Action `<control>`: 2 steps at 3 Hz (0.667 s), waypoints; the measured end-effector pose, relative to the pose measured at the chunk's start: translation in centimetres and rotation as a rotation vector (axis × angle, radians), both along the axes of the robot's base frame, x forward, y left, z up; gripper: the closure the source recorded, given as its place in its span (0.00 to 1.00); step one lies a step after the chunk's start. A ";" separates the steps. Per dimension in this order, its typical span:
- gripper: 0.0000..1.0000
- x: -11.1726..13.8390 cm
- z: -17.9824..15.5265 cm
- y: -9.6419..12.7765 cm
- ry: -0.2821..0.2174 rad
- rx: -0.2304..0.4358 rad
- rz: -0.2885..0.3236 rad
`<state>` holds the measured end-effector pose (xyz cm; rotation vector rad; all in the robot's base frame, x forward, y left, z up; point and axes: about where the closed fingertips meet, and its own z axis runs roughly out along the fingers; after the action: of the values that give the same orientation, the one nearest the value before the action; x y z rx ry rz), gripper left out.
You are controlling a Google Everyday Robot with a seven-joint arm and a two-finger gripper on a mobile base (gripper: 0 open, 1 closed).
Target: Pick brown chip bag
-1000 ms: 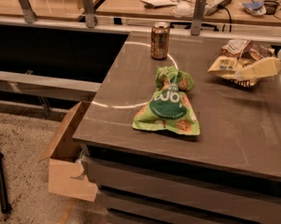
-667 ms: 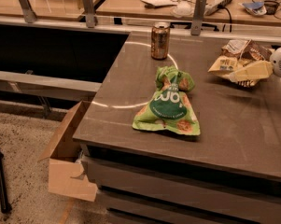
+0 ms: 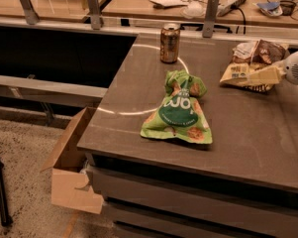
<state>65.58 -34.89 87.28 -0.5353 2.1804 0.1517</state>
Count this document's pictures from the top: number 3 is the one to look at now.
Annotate white power strip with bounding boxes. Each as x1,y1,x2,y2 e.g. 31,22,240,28
217,0,247,17

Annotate cardboard box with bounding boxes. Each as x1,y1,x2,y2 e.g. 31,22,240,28
42,107,103,214

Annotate green chip bag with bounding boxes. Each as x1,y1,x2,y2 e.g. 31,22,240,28
141,69,213,144

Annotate brown soda can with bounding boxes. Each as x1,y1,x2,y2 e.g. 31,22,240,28
160,23,180,63

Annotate grey metal bracket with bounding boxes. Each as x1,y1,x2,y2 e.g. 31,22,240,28
202,0,219,38
19,0,40,25
87,0,103,30

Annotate grey metal bracket left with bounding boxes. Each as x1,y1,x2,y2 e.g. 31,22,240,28
19,0,40,25

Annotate white paper sheets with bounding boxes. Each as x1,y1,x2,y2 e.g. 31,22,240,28
149,0,189,9

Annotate grey drawer cabinet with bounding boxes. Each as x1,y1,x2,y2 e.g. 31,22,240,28
87,153,298,238

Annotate black power cable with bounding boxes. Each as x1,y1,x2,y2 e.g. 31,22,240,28
231,4,248,36

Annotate brown chip bag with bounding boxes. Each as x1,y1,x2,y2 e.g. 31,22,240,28
220,40,288,92

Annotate black chair leg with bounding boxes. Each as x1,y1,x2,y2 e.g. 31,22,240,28
0,160,13,227

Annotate blue white packet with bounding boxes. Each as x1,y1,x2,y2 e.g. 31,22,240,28
256,2,283,17

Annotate grey metal bracket right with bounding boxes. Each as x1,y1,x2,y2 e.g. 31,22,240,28
202,0,219,38

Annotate grey metal bracket middle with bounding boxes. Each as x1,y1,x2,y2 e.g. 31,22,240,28
87,0,103,30

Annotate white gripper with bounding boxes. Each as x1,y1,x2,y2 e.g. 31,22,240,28
247,52,298,85

